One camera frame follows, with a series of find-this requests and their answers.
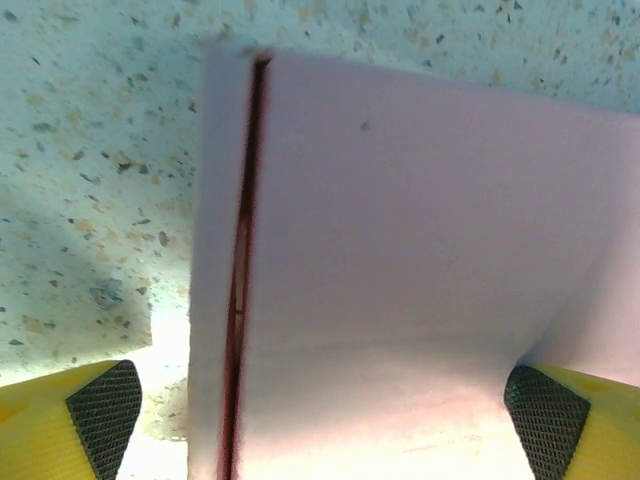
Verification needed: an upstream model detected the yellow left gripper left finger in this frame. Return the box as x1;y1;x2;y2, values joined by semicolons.
0;359;144;480

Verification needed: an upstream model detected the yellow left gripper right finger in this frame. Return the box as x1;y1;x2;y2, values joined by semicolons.
502;363;640;480

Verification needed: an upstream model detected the pink paper box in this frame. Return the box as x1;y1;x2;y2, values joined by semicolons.
187;39;640;480

